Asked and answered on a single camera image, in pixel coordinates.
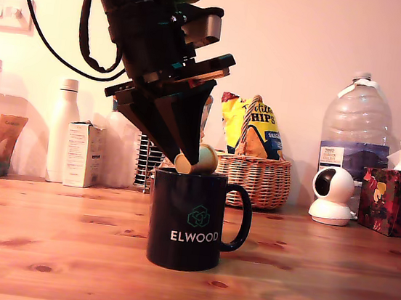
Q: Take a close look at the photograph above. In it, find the blue and orange sachet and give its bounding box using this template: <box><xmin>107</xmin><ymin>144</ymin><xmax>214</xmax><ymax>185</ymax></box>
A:
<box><xmin>198</xmin><ymin>94</ymin><xmax>215</xmax><ymax>139</ymax></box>

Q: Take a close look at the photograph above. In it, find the clear bottle with dark cap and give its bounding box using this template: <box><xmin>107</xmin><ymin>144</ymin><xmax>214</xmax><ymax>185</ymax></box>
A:
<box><xmin>97</xmin><ymin>109</ymin><xmax>144</xmax><ymax>191</ymax></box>

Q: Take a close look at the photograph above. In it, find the yellow chips bag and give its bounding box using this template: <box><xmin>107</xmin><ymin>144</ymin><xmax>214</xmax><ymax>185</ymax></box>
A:
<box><xmin>215</xmin><ymin>91</ymin><xmax>291</xmax><ymax>161</ymax></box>

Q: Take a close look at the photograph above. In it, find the white printed carton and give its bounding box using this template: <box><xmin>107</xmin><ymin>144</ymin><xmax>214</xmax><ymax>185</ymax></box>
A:
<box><xmin>61</xmin><ymin>118</ymin><xmax>108</xmax><ymax>191</ymax></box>

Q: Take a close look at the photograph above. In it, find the black mug with ELWOOD print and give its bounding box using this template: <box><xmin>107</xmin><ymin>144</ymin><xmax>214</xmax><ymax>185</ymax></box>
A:
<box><xmin>142</xmin><ymin>166</ymin><xmax>257</xmax><ymax>279</ymax></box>

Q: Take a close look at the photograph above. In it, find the white insulated bottle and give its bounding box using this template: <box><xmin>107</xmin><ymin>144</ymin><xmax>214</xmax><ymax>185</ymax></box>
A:
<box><xmin>43</xmin><ymin>77</ymin><xmax>85</xmax><ymax>185</ymax></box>

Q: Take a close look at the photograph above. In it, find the orange printed pouch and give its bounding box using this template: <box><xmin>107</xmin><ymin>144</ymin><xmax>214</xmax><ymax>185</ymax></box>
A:
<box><xmin>0</xmin><ymin>113</ymin><xmax>30</xmax><ymax>183</ymax></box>

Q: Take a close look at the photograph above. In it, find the large clear water bottle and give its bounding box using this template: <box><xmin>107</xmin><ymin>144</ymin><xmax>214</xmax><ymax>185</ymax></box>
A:
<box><xmin>312</xmin><ymin>67</ymin><xmax>400</xmax><ymax>219</ymax></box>

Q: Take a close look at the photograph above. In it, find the floral tissue box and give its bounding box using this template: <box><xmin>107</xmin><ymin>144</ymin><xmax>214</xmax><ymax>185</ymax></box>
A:
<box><xmin>355</xmin><ymin>165</ymin><xmax>401</xmax><ymax>238</ymax></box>

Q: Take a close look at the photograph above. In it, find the wire capsule rack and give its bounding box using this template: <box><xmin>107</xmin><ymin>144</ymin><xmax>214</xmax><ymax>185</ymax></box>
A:
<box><xmin>132</xmin><ymin>131</ymin><xmax>169</xmax><ymax>194</ymax></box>

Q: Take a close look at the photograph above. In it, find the wicker basket with handle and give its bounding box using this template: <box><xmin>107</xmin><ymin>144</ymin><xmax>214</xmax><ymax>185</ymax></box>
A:
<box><xmin>208</xmin><ymin>90</ymin><xmax>301</xmax><ymax>213</ymax></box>

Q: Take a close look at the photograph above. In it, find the long black cable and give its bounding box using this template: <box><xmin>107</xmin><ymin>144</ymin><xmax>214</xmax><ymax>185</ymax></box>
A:
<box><xmin>8</xmin><ymin>0</ymin><xmax>135</xmax><ymax>85</ymax></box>

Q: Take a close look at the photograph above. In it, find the white wall switch plate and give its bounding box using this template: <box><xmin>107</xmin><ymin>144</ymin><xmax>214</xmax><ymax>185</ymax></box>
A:
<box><xmin>0</xmin><ymin>0</ymin><xmax>38</xmax><ymax>37</ymax></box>

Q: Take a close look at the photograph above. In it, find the small white round camera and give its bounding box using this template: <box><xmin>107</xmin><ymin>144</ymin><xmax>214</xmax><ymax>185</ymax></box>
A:
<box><xmin>307</xmin><ymin>165</ymin><xmax>362</xmax><ymax>228</ymax></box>

